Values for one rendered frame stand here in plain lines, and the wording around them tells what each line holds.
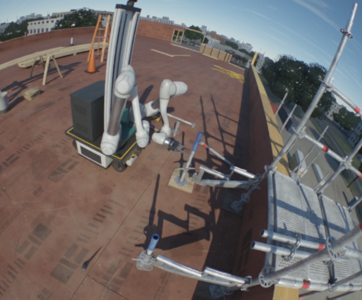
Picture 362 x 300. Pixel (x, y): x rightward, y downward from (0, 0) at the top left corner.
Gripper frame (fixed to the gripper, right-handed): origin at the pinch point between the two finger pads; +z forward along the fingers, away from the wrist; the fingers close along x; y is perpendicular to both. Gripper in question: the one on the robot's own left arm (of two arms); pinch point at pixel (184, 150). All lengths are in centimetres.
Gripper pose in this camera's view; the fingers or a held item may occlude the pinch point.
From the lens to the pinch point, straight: 184.0
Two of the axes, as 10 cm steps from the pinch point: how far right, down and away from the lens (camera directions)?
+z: 9.0, 4.1, -1.2
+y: 2.5, -7.4, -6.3
